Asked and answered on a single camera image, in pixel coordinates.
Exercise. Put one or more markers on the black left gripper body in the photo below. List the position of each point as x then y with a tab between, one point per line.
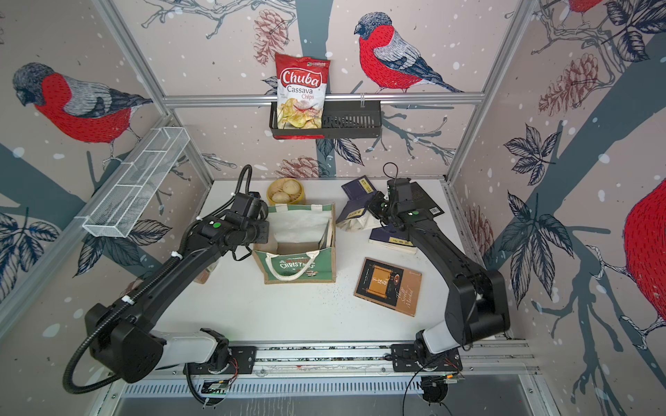
257	232

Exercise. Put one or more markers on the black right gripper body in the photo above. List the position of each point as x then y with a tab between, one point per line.
381	210

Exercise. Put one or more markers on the navy blue hardcover book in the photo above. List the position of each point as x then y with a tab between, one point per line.
390	238

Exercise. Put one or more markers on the black paperback book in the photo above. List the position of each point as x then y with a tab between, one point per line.
423	200

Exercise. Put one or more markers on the burlap canvas Christmas bag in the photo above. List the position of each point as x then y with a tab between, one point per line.
301	248

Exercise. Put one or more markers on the brown and black cover book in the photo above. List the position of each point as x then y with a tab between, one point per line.
390	286

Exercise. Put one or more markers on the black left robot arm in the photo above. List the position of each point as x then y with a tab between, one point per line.
118	335

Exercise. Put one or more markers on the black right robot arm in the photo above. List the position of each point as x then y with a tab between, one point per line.
476	306

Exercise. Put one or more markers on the red Chuba cassava chips bag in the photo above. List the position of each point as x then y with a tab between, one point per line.
301	91

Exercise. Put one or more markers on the white steamed bun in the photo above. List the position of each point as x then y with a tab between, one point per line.
281	198
291	187

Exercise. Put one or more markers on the yellow bamboo steamer basket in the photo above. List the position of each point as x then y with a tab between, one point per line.
276	187

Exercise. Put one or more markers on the brown spice jar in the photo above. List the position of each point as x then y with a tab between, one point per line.
206	274

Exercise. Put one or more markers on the black wire wall basket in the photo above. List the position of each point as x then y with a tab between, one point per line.
341	120

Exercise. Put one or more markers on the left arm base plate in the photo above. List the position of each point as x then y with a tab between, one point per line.
232	360

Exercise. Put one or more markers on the white mesh wall shelf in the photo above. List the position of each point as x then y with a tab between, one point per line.
122	206

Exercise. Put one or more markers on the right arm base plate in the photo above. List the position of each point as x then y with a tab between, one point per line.
408	358

